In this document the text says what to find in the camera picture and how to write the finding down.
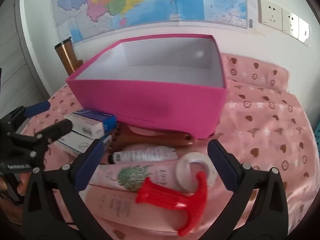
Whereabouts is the white tape roll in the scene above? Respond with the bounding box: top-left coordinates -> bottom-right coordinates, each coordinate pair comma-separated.
175,152 -> 217,193

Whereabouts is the red plastic handle tool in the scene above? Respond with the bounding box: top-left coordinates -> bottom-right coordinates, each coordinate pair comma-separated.
135,171 -> 208,237

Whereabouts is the blue white medicine box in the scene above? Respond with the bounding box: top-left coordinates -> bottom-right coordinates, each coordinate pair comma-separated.
54,130 -> 112,156
64,109 -> 117,140

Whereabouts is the person's left hand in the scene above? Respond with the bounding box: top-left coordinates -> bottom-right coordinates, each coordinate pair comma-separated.
14,174 -> 32,196

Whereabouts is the grey door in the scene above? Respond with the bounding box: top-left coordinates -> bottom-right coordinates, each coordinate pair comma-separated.
0,0 -> 50,120

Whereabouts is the pink printed blanket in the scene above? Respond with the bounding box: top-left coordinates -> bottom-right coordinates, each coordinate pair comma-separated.
20,52 -> 320,240

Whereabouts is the colourful wall map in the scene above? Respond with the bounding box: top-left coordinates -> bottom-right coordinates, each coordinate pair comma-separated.
50,0 -> 255,47

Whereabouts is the white wall socket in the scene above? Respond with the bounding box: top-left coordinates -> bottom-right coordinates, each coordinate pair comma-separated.
282,7 -> 300,39
257,0 -> 284,30

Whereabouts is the pink tube with green print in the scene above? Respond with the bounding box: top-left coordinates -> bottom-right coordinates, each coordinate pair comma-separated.
84,159 -> 208,232

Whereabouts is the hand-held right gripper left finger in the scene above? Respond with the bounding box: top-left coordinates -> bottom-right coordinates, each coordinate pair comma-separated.
22,139 -> 112,240

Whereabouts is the pink cardboard box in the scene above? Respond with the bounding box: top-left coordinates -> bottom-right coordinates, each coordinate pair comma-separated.
66,34 -> 227,140

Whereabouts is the copper tumbler with black lid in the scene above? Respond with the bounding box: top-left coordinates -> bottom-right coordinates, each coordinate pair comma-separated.
54,37 -> 83,75

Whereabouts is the white tube with black cap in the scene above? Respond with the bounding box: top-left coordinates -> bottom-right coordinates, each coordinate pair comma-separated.
109,147 -> 179,165

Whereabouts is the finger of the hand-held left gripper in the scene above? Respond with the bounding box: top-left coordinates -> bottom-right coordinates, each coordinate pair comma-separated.
14,119 -> 73,156
5,101 -> 50,131

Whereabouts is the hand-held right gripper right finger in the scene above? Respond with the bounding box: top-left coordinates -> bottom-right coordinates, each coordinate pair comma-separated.
207,139 -> 288,240

